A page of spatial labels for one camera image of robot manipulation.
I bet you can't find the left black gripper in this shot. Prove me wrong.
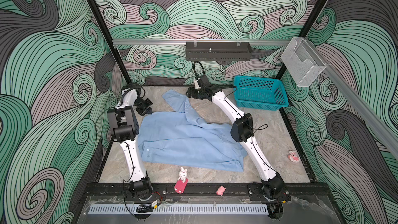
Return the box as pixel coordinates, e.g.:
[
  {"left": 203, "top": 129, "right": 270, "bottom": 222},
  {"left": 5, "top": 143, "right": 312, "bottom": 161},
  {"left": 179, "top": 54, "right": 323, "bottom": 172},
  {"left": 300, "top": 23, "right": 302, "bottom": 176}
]
[{"left": 134, "top": 98, "right": 152, "bottom": 116}]

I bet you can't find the light blue long sleeve shirt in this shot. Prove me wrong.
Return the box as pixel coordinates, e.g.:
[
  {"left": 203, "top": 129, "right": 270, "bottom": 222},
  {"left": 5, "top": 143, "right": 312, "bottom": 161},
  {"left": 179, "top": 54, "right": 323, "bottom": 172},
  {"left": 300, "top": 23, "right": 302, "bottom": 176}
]
[{"left": 137, "top": 90, "right": 247, "bottom": 172}]

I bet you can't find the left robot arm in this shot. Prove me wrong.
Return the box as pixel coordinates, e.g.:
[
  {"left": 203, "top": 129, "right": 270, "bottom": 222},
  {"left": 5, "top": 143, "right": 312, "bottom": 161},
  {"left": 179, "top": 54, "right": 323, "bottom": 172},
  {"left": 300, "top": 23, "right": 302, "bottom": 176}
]
[{"left": 107, "top": 83, "right": 152, "bottom": 200}]

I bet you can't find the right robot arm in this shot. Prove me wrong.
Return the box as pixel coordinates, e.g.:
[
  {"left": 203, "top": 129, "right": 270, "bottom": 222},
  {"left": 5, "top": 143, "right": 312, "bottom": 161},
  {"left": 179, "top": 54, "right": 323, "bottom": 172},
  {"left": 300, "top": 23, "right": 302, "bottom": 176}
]
[{"left": 186, "top": 61, "right": 291, "bottom": 203}]

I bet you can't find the teal plastic basket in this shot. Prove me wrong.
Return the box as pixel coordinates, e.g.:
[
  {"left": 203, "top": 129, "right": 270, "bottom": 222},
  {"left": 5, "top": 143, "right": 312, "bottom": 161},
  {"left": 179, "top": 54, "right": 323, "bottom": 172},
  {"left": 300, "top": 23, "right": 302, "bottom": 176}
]
[{"left": 234, "top": 76, "right": 289, "bottom": 111}]

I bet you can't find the small pink pig toy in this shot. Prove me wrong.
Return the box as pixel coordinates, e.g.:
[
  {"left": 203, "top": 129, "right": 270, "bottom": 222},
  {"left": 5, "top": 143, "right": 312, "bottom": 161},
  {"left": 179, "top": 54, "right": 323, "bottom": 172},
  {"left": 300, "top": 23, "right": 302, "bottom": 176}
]
[{"left": 216, "top": 186, "right": 226, "bottom": 196}]

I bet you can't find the pink round toy right side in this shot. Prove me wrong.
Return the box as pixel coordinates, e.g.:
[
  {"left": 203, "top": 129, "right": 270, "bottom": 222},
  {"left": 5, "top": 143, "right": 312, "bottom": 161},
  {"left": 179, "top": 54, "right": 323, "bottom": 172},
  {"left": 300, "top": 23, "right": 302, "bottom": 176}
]
[{"left": 288, "top": 150, "right": 300, "bottom": 163}]

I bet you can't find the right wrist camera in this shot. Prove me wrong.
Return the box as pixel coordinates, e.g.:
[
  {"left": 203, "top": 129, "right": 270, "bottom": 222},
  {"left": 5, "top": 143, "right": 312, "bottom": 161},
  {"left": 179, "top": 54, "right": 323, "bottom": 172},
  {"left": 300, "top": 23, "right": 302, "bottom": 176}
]
[{"left": 193, "top": 79, "right": 201, "bottom": 89}]

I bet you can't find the black wall tray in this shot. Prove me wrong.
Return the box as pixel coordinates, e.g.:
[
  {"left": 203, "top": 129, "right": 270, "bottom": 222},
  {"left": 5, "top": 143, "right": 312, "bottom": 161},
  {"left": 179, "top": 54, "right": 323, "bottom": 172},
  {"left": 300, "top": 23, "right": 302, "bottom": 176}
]
[{"left": 185, "top": 41, "right": 252, "bottom": 62}]

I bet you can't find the aluminium rail back wall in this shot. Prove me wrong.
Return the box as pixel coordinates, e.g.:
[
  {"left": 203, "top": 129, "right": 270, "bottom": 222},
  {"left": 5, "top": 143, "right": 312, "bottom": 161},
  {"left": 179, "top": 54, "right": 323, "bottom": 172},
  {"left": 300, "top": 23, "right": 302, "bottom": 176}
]
[{"left": 112, "top": 38, "right": 290, "bottom": 46}]

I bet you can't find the aluminium rail wall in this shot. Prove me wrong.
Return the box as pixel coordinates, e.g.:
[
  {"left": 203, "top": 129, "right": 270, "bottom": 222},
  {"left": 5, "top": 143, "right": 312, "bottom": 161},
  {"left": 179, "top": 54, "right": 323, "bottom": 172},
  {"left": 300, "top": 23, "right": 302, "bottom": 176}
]
[
  {"left": 112, "top": 38, "right": 290, "bottom": 46},
  {"left": 309, "top": 42, "right": 398, "bottom": 158}
]

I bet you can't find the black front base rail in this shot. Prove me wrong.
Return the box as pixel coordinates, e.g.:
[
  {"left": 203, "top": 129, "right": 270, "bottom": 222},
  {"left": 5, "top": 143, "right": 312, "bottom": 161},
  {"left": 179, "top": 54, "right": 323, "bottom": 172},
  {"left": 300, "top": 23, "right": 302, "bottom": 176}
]
[{"left": 84, "top": 183, "right": 330, "bottom": 196}]

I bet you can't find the clear acrylic wall holder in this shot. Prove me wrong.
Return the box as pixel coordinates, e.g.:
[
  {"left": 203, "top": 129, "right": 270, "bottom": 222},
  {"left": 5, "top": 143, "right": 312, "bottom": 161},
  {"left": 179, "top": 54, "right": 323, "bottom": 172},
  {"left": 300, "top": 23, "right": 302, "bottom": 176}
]
[{"left": 281, "top": 37, "right": 326, "bottom": 88}]

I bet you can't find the white slotted cable duct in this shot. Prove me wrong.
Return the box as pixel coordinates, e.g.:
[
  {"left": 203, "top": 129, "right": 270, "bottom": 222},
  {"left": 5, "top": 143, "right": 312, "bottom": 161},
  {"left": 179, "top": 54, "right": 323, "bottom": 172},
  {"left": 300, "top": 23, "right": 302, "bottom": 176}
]
[{"left": 88, "top": 204, "right": 268, "bottom": 215}]

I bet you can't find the aluminium rail right wall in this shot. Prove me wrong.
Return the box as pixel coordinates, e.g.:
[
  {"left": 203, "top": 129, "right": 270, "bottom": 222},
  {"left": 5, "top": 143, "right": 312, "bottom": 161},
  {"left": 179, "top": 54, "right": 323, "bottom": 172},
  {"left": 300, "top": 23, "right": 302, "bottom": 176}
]
[{"left": 309, "top": 42, "right": 398, "bottom": 158}]

